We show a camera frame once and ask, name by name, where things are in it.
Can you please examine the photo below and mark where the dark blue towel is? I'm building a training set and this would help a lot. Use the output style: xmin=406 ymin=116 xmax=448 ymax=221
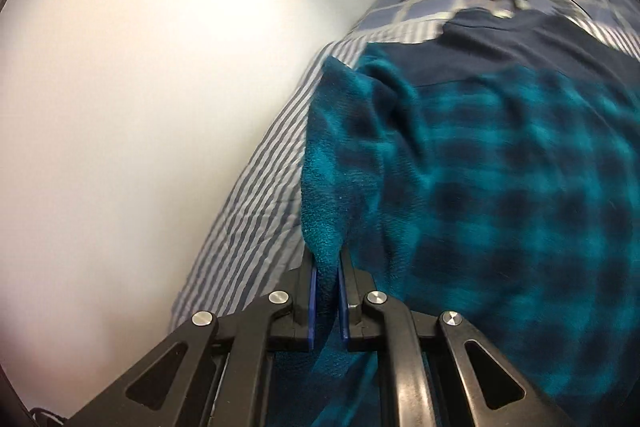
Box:
xmin=260 ymin=9 xmax=640 ymax=427

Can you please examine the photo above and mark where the blue white striped bed sheet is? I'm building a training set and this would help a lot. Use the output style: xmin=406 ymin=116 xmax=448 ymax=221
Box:
xmin=170 ymin=7 xmax=640 ymax=333

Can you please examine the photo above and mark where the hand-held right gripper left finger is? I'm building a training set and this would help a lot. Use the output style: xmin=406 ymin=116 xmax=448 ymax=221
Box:
xmin=65 ymin=251 xmax=319 ymax=427

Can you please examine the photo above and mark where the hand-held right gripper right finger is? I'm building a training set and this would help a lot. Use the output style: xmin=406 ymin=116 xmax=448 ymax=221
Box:
xmin=338 ymin=249 xmax=566 ymax=427

